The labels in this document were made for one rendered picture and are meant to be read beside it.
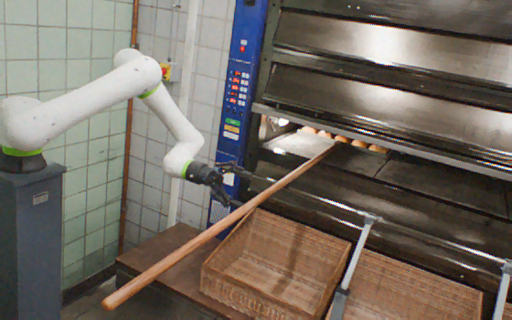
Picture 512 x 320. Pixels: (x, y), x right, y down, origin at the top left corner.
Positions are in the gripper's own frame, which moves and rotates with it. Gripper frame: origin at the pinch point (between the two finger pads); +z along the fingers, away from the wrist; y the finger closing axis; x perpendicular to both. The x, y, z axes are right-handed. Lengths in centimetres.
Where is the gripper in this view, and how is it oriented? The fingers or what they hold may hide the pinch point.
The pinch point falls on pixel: (246, 190)
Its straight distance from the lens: 165.8
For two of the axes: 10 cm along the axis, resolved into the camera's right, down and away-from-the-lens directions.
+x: -4.6, 2.0, -8.7
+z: 8.8, 2.7, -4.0
